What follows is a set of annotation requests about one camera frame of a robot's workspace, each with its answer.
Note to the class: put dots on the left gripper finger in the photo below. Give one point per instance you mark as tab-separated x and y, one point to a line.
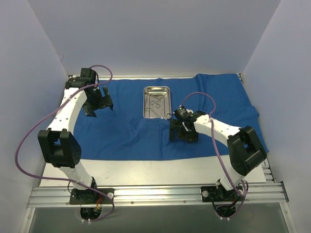
107	100
88	111

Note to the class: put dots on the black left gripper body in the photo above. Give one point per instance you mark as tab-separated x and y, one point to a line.
98	104

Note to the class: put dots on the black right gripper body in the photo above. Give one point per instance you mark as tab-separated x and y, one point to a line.
182	129

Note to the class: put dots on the stainless steel instrument tray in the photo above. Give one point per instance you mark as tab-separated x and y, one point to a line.
166	105

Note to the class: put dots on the blue surgical drape cloth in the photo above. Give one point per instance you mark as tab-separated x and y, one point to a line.
222	95

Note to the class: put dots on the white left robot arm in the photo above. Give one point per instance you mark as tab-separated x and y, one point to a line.
65	136

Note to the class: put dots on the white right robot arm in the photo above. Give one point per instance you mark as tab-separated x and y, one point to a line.
246	151

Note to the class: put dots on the steel forceps upper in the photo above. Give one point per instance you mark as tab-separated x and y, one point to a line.
156	100

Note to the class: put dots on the steel forceps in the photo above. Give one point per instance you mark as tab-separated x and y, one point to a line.
156	100
147	106

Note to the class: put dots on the steel forceps lower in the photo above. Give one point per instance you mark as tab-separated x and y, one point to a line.
147	106

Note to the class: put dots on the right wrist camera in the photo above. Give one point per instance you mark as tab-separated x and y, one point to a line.
181	113

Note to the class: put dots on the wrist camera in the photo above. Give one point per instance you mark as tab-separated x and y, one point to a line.
89	75
181	113

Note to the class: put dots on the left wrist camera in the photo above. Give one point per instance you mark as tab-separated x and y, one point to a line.
89	75

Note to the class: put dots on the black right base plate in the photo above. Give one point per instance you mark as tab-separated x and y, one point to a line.
218	194

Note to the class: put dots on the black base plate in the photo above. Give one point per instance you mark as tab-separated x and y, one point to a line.
218	194
81	197

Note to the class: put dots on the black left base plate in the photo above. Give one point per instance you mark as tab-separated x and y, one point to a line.
81	197

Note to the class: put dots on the aluminium front rail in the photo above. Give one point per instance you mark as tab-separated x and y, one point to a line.
52	197

